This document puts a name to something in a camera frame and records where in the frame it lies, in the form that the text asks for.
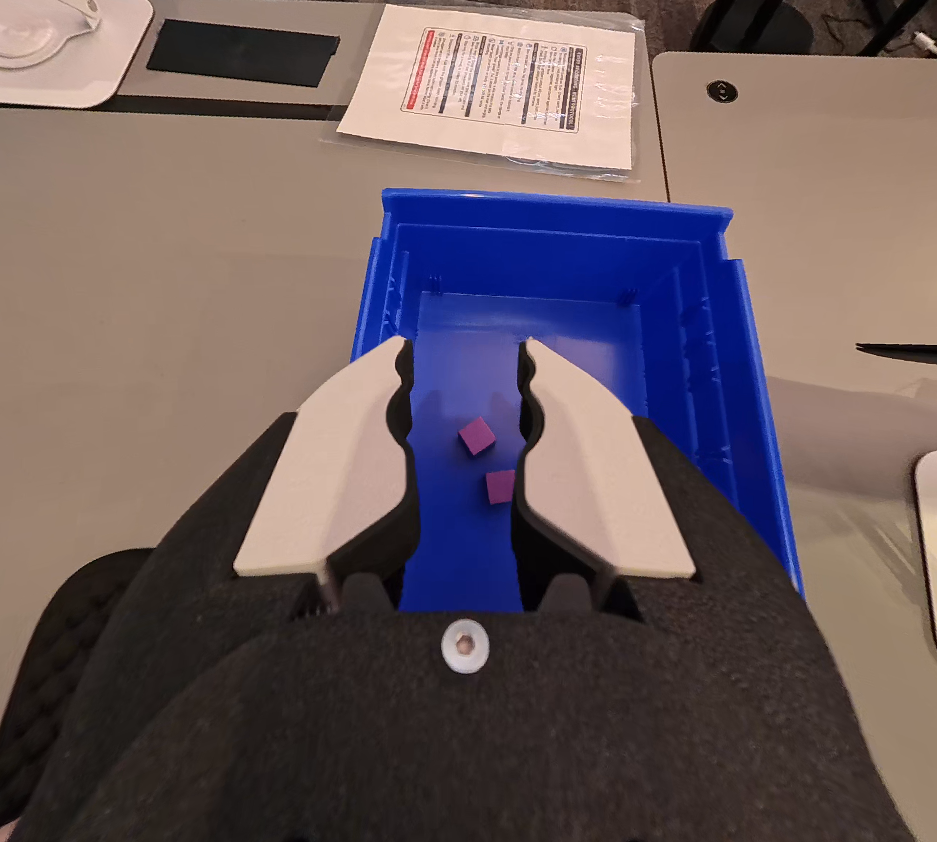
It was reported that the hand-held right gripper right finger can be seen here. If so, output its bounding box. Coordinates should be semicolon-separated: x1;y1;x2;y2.
512;339;698;612

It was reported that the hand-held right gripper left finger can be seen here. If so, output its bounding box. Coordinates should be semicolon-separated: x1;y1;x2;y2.
233;335;422;612

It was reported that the blue plastic bin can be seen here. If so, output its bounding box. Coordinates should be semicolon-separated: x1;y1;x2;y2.
350;186;806;612

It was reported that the paper in plastic sleeve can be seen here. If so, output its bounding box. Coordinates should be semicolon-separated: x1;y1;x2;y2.
318;0;645;184

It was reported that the black desk inlay plate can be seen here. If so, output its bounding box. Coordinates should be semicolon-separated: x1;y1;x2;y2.
145;18;341;89

